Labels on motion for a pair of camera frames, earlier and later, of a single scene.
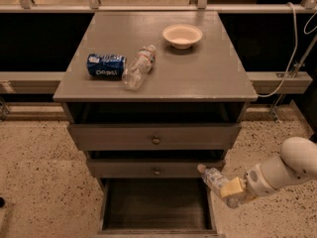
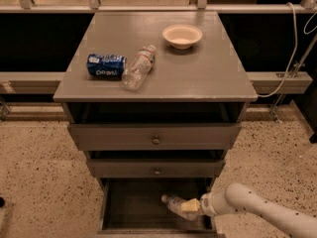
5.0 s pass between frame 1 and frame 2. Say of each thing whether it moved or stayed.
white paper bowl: stayed
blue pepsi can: stayed
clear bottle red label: stayed
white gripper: moved
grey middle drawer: stayed
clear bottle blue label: moved
